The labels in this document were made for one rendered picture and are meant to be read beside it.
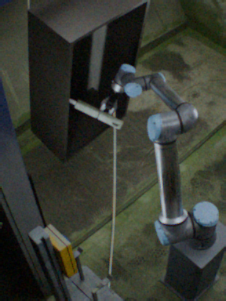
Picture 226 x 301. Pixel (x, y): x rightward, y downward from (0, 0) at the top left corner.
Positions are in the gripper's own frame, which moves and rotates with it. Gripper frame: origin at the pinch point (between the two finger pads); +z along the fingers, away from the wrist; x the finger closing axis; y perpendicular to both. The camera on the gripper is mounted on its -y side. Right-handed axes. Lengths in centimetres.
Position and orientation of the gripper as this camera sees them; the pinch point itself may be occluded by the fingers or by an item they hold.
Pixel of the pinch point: (103, 115)
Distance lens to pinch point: 307.2
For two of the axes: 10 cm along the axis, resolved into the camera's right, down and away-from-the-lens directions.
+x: -9.0, -4.3, -0.8
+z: -3.9, 7.1, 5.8
